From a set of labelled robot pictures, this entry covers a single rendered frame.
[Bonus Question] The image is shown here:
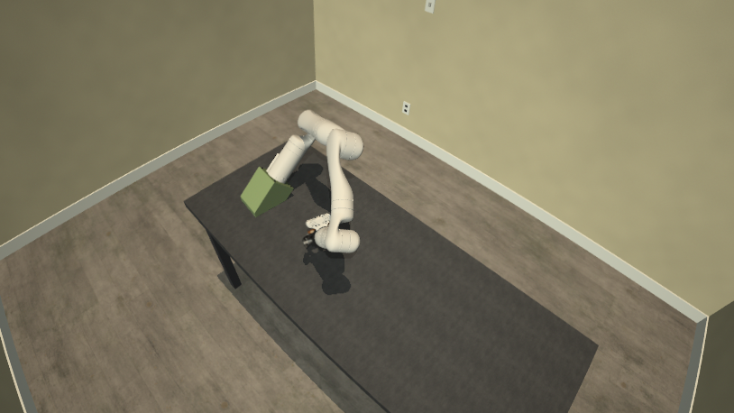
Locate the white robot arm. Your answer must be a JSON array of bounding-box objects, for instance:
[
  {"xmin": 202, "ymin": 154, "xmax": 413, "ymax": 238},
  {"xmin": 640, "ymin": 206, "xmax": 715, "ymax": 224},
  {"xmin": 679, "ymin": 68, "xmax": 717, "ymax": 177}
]
[{"xmin": 266, "ymin": 110, "xmax": 363, "ymax": 252}]

